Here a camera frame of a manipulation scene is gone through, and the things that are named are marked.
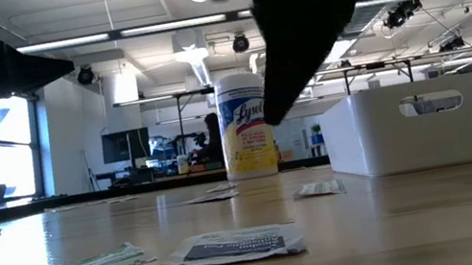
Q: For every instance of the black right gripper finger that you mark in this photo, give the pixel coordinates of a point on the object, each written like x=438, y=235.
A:
x=290, y=54

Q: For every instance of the white plastic bin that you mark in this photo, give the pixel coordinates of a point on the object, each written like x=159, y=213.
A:
x=364, y=139

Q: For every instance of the black table edge rail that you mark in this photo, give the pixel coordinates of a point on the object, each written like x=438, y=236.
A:
x=82, y=198

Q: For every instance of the black ceiling camera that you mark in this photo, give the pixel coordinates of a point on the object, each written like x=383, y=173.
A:
x=241, y=43
x=85, y=75
x=452, y=44
x=400, y=13

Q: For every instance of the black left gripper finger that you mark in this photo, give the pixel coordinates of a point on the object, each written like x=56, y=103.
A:
x=35, y=70

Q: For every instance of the black computer monitor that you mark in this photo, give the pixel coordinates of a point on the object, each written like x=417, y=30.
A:
x=124, y=146

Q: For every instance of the small white paper packet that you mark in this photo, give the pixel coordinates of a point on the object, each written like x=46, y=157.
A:
x=222, y=187
x=213, y=197
x=64, y=208

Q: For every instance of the black overhead light bar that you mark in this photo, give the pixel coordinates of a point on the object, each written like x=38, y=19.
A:
x=114, y=35

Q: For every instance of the green striped bandage packet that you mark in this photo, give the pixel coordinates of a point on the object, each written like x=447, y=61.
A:
x=319, y=189

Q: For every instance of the black background rig frame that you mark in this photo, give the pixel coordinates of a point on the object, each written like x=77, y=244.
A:
x=162, y=98

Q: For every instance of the Lysol wipes canister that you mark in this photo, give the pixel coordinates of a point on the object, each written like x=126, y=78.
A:
x=244, y=150

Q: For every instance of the small background wipes canister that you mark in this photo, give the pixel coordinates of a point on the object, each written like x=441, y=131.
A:
x=182, y=164

